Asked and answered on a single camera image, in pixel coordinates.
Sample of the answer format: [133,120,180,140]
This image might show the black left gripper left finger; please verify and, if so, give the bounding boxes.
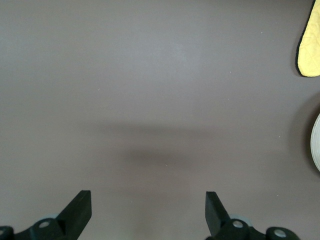
[0,190,92,240]

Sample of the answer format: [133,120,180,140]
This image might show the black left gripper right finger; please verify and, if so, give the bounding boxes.
[204,191,300,240]

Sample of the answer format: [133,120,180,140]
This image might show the round wooden plate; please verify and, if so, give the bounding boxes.
[310,112,320,173]

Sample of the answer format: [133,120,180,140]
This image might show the brown table cover sheet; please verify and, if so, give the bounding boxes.
[0,0,320,240]

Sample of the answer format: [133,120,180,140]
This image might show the yellow quilted oven mitt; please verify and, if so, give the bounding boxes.
[294,0,320,78]

